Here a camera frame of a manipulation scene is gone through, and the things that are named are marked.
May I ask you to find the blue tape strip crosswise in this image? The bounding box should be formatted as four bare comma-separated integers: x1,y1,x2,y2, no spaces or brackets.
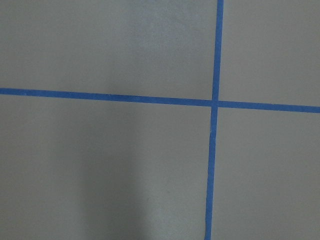
0,87,320,114

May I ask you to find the blue tape strip lengthwise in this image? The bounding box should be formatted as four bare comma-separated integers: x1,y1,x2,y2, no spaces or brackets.
204,0,224,240

